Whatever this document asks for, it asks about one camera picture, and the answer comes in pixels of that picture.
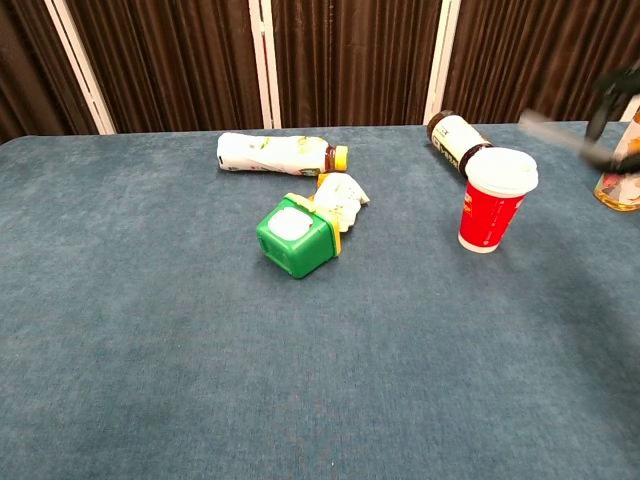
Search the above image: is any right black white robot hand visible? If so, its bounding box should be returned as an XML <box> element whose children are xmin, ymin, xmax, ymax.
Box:
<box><xmin>582</xmin><ymin>64</ymin><xmax>640</xmax><ymax>174</ymax></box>

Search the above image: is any clear plastic straw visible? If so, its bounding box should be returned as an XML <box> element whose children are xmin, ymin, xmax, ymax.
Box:
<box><xmin>518</xmin><ymin>110</ymin><xmax>615</xmax><ymax>162</ymax></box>

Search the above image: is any red paper cup white lid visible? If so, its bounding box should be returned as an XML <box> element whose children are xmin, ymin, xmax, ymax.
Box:
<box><xmin>457</xmin><ymin>147</ymin><xmax>540</xmax><ymax>255</ymax></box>

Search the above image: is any peach tea bottle white cap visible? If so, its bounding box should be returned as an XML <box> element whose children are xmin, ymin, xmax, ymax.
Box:
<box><xmin>593</xmin><ymin>107</ymin><xmax>640</xmax><ymax>213</ymax></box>

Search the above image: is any dark brown bottle white label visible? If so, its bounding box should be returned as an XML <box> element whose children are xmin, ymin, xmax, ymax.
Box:
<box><xmin>425</xmin><ymin>110</ymin><xmax>496</xmax><ymax>176</ymax></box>

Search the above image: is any crumpled white orange snack wrapper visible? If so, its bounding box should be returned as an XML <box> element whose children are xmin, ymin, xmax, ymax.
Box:
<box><xmin>310</xmin><ymin>172</ymin><xmax>372</xmax><ymax>235</ymax></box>

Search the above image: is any white label bottle yellow cap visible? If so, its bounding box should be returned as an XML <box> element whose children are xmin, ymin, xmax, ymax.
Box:
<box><xmin>216</xmin><ymin>131</ymin><xmax>350</xmax><ymax>178</ymax></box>

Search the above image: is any green square plastic container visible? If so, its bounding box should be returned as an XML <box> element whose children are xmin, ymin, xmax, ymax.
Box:
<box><xmin>255</xmin><ymin>192</ymin><xmax>346</xmax><ymax>280</ymax></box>

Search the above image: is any blue table cloth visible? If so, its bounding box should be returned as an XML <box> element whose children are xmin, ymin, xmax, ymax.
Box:
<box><xmin>0</xmin><ymin>119</ymin><xmax>640</xmax><ymax>480</ymax></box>

